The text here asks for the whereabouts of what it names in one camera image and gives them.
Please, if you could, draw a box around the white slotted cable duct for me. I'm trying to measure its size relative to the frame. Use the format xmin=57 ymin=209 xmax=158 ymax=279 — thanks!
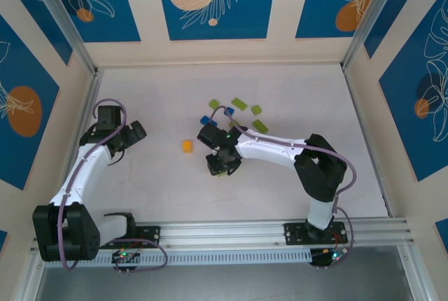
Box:
xmin=44 ymin=250 xmax=312 ymax=267

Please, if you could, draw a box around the left gripper thin black cable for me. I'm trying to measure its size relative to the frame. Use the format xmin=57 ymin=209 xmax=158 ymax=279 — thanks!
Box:
xmin=106 ymin=148 xmax=126 ymax=168

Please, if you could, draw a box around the aluminium side rail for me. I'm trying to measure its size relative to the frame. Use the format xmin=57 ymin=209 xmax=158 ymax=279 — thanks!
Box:
xmin=52 ymin=69 xmax=103 ymax=225
xmin=341 ymin=64 xmax=393 ymax=218

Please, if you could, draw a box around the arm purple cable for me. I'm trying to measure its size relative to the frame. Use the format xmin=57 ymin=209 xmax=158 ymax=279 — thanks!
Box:
xmin=208 ymin=104 xmax=358 ymax=256
xmin=57 ymin=97 xmax=168 ymax=273

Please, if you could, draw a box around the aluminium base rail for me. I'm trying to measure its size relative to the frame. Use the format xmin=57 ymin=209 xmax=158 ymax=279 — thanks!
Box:
xmin=30 ymin=217 xmax=410 ymax=251

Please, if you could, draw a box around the aluminium corner post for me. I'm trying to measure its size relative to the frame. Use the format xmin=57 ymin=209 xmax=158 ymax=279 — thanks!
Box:
xmin=24 ymin=0 xmax=99 ymax=75
xmin=342 ymin=0 xmax=407 ymax=73

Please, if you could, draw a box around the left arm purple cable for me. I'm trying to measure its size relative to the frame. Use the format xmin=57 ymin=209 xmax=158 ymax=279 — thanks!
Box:
xmin=57 ymin=97 xmax=168 ymax=273

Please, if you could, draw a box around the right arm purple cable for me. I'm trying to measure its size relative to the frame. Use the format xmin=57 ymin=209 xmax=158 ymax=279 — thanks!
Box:
xmin=208 ymin=104 xmax=358 ymax=256

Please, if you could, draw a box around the small electronics board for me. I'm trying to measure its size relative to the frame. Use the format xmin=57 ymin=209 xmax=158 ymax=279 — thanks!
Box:
xmin=111 ymin=248 xmax=143 ymax=276
xmin=309 ymin=248 xmax=348 ymax=270

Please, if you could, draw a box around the grey metal sheet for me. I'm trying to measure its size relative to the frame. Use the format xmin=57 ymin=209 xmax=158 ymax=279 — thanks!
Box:
xmin=34 ymin=265 xmax=421 ymax=301

